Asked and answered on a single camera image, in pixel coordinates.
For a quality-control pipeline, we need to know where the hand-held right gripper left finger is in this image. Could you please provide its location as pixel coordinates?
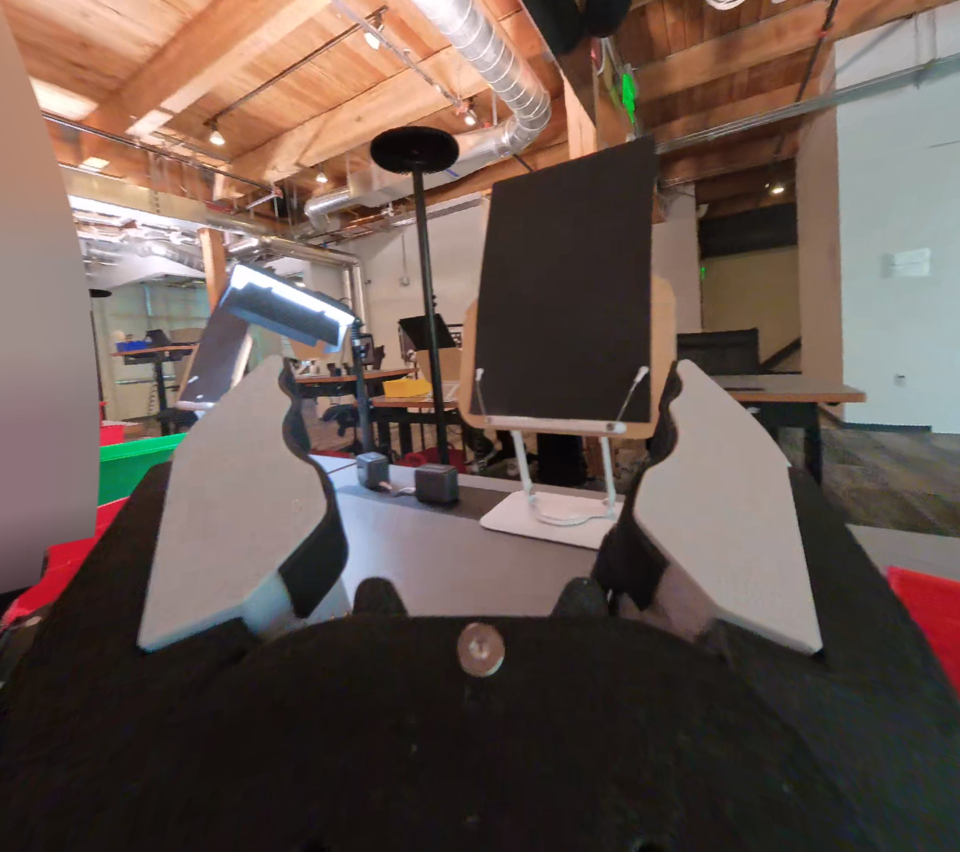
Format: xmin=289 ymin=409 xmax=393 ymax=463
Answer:
xmin=136 ymin=355 xmax=354 ymax=653

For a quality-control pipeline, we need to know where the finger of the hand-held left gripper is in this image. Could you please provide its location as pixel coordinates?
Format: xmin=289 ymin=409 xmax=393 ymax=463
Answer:
xmin=0 ymin=4 xmax=102 ymax=594

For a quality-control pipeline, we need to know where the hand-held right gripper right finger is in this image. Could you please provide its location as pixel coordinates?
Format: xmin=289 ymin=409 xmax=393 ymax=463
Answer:
xmin=591 ymin=358 xmax=825 ymax=657

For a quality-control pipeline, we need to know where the green plastic bin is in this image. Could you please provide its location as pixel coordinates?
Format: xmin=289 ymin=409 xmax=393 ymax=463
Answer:
xmin=97 ymin=432 xmax=189 ymax=534

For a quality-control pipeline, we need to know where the wooden desk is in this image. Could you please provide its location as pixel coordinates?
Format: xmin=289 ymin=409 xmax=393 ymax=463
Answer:
xmin=708 ymin=374 xmax=869 ymax=486

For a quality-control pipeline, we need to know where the small black display board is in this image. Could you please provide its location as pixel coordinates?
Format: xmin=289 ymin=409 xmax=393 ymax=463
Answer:
xmin=174 ymin=312 xmax=255 ymax=412

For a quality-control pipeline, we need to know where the black light stand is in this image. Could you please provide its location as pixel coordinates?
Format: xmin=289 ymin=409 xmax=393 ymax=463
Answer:
xmin=346 ymin=323 xmax=380 ymax=456

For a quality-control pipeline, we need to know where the led light panel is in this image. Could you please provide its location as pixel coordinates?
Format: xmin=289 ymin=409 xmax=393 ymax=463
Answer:
xmin=217 ymin=263 xmax=359 ymax=356

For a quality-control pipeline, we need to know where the white paper sign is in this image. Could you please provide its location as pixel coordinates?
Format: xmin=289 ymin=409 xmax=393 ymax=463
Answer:
xmin=882 ymin=247 xmax=933 ymax=280

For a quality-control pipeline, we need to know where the silver ventilation duct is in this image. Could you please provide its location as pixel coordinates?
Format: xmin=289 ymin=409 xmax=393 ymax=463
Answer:
xmin=303 ymin=0 xmax=555 ymax=246

